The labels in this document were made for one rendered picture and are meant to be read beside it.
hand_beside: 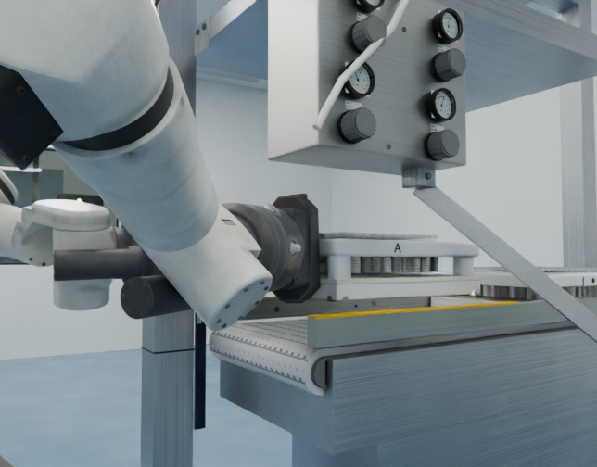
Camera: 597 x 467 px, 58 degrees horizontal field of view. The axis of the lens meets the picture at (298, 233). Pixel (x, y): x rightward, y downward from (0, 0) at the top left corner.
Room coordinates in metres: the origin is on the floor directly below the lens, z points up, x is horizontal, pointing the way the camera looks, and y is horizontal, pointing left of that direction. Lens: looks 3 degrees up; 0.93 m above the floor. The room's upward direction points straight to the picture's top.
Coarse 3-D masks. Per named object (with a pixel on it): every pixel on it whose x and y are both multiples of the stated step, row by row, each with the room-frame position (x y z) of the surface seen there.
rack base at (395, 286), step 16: (320, 288) 0.63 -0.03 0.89; (336, 288) 0.61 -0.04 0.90; (352, 288) 0.62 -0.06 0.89; (368, 288) 0.63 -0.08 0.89; (384, 288) 0.65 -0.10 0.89; (400, 288) 0.66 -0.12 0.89; (416, 288) 0.67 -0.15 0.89; (432, 288) 0.69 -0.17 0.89; (448, 288) 0.70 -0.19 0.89; (464, 288) 0.72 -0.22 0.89
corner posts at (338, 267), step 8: (328, 256) 0.62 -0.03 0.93; (336, 256) 0.62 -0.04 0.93; (344, 256) 0.62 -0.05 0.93; (328, 264) 0.62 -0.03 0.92; (336, 264) 0.62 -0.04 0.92; (344, 264) 0.62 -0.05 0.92; (456, 264) 0.74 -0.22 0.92; (464, 264) 0.73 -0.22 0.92; (472, 264) 0.73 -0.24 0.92; (328, 272) 0.62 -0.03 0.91; (336, 272) 0.62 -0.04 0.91; (344, 272) 0.62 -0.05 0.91; (456, 272) 0.74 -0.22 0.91; (464, 272) 0.73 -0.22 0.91; (472, 272) 0.73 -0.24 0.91
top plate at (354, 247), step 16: (320, 240) 0.64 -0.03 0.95; (336, 240) 0.61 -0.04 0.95; (352, 240) 0.62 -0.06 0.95; (368, 240) 0.63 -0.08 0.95; (384, 240) 0.65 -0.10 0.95; (400, 240) 0.66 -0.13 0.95; (320, 256) 0.66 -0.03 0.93; (352, 256) 0.63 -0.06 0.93; (368, 256) 0.64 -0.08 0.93; (384, 256) 0.65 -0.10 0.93; (400, 256) 0.66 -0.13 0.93; (416, 256) 0.68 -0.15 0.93; (432, 256) 0.69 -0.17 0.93; (448, 256) 0.71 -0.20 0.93; (464, 256) 0.72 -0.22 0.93
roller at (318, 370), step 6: (318, 360) 0.58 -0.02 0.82; (324, 360) 0.59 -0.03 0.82; (312, 366) 0.58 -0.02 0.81; (318, 366) 0.58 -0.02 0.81; (324, 366) 0.59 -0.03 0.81; (312, 372) 0.58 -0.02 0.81; (318, 372) 0.58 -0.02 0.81; (324, 372) 0.58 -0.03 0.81; (312, 378) 0.58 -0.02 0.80; (318, 378) 0.58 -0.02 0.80; (324, 378) 0.58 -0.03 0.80; (318, 384) 0.58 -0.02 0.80; (324, 384) 0.58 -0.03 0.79
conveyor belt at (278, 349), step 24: (216, 336) 0.77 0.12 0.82; (240, 336) 0.72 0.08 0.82; (264, 336) 0.69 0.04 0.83; (288, 336) 0.68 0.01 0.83; (432, 336) 0.68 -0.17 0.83; (456, 336) 0.71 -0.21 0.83; (480, 336) 0.73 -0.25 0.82; (240, 360) 0.71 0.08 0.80; (264, 360) 0.65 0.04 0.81; (288, 360) 0.61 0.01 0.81; (312, 360) 0.58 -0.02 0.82; (288, 384) 0.63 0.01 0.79; (312, 384) 0.58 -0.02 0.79
